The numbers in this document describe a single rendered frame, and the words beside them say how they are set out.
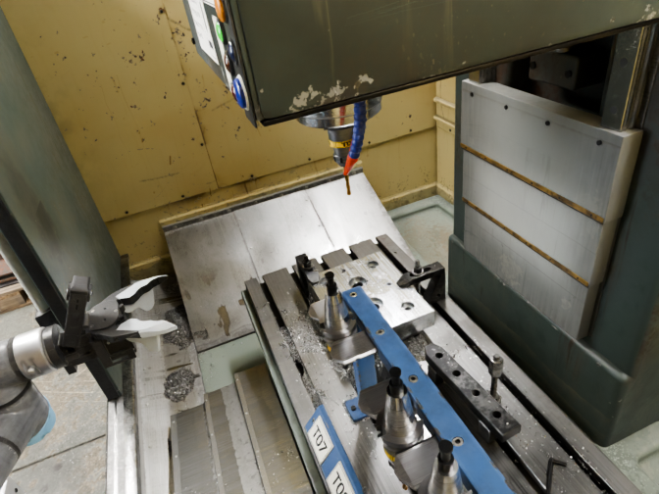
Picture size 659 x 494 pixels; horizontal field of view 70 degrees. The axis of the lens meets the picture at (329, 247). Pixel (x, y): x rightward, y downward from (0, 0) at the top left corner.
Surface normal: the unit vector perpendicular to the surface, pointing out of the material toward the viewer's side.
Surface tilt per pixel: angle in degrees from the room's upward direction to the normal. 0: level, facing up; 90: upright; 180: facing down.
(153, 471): 17
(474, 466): 0
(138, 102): 90
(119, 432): 0
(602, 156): 90
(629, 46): 90
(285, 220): 24
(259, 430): 7
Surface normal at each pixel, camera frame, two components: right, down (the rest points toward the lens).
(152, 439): 0.14, -0.87
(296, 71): 0.36, 0.49
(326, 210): 0.02, -0.55
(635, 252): -0.92, 0.31
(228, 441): -0.18, -0.88
